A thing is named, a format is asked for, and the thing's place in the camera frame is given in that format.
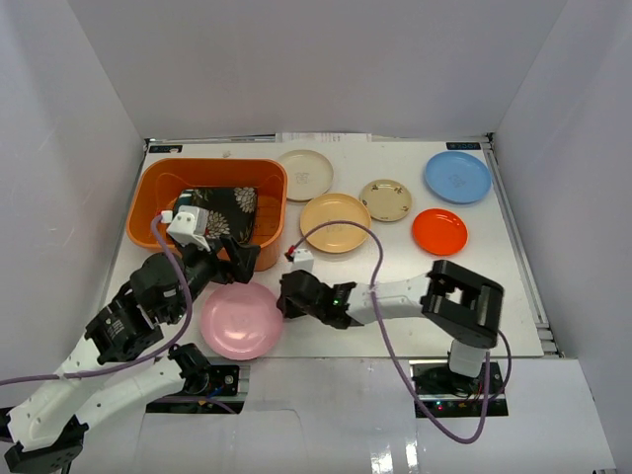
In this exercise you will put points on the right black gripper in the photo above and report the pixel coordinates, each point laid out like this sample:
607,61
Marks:
287,309

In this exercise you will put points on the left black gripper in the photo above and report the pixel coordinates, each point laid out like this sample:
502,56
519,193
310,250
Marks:
229,259

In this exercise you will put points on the pink round plate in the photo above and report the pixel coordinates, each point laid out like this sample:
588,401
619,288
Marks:
241,321

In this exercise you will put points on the black floral square plate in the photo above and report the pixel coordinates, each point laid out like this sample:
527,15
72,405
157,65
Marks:
232,211

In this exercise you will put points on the yellow round plate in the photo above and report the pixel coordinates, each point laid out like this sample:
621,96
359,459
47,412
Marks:
340,210

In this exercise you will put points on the cream round plate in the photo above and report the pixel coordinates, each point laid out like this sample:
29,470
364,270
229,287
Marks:
309,174

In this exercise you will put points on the orange round plate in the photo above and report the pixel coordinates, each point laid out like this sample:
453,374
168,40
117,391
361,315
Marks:
439,232

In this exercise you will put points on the blue round plate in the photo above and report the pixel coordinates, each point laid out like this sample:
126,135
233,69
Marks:
457,177

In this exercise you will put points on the teal square plate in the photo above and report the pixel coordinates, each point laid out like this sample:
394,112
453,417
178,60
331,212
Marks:
184,198

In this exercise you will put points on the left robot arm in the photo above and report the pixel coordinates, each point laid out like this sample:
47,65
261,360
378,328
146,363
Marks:
116,364

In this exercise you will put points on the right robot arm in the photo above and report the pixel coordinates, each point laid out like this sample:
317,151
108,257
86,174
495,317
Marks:
465,305

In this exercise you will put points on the orange plastic bin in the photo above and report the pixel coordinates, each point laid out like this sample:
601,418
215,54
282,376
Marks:
162,182

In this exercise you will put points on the white paper sheets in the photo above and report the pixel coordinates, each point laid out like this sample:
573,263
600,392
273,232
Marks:
322,137

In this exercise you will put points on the small beige patterned plate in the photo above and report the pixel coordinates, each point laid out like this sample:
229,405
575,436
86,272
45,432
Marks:
386,200

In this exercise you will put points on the right black logo label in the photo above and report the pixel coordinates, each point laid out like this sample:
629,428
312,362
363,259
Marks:
463,146

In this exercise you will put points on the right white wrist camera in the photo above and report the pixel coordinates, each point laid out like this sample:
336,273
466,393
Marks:
300,259

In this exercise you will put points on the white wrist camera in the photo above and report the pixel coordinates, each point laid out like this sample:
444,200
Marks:
187,226
300,259

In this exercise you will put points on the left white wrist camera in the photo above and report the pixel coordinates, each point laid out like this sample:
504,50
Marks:
187,226

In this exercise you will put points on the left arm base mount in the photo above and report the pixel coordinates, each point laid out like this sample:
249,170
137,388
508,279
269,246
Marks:
209,388

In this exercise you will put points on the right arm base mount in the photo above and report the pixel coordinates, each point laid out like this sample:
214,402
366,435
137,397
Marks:
451,396

